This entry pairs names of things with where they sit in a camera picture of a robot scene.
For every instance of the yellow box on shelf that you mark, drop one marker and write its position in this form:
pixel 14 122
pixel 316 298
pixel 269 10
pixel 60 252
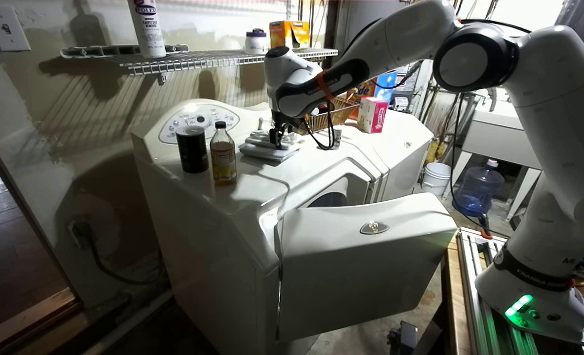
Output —
pixel 291 33

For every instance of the white washing machine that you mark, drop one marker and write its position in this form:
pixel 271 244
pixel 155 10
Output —
pixel 395 154

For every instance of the white dryer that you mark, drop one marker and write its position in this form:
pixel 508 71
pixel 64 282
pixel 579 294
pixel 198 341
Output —
pixel 220 240

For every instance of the white spray can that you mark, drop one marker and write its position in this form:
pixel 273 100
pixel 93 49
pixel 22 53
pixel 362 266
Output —
pixel 147 25

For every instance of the white bucket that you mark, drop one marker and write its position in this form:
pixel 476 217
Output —
pixel 437 177

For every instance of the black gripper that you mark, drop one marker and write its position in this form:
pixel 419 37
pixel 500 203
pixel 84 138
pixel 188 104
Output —
pixel 281 122

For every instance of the wicker basket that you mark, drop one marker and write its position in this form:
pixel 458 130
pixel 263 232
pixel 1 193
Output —
pixel 342 108

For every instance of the white wire shelf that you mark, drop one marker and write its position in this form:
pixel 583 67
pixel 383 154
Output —
pixel 178 57

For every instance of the black cup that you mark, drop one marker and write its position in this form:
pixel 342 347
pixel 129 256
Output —
pixel 192 148

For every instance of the open dryer door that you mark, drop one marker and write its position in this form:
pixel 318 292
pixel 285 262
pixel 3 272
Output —
pixel 356 262

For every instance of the amber glass bottle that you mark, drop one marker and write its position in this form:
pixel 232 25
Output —
pixel 224 154

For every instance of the blue water jug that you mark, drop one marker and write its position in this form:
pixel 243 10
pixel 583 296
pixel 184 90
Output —
pixel 478 187

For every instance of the white jar with dark lid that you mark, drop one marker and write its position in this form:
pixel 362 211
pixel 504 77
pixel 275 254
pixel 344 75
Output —
pixel 257 41

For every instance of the white utility sink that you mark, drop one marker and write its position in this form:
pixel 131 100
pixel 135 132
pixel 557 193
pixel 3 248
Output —
pixel 500 136

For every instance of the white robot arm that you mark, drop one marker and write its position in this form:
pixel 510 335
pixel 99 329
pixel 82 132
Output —
pixel 531 280

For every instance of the wall light switch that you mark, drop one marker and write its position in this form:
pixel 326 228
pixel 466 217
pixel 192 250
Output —
pixel 13 35

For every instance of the pink box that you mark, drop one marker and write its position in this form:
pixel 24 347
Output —
pixel 372 114

